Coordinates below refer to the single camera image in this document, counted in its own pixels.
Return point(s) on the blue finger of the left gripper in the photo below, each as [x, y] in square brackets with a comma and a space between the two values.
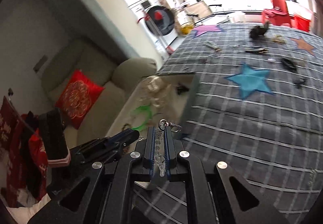
[127, 137]

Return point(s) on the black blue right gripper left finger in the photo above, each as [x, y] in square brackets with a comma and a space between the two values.
[103, 193]

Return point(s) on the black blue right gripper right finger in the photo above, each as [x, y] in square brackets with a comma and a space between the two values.
[215, 193]

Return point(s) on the black gloved hand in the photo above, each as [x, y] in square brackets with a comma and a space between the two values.
[51, 129]

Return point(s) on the green plastic bangle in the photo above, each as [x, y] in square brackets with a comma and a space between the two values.
[146, 111]

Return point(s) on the beige armchair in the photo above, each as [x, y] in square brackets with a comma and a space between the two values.
[118, 80]

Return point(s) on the red embroidered cushion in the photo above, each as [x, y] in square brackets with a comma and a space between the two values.
[78, 97]

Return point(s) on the white open storage box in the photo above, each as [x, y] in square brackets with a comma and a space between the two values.
[158, 91]

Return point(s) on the black hair claw clip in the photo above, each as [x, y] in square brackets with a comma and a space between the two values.
[180, 89]

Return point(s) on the red patterned fabric pile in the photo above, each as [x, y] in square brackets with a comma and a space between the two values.
[26, 165]

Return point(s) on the grey plaid bedspread with stars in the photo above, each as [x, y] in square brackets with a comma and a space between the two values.
[260, 113]

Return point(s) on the yellow basket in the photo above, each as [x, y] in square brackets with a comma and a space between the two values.
[186, 28]

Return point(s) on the black flat hair clip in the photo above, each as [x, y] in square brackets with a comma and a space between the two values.
[256, 50]

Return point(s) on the black folding chair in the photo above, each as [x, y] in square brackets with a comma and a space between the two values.
[200, 10]

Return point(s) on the dark fluffy scrunchie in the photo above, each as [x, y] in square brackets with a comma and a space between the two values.
[259, 31]

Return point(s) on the red plastic chair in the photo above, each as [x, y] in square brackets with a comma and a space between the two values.
[278, 15]

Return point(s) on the red plastic bin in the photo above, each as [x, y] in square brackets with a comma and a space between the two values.
[302, 23]

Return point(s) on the gold chain jewelry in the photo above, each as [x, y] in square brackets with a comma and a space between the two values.
[278, 39]

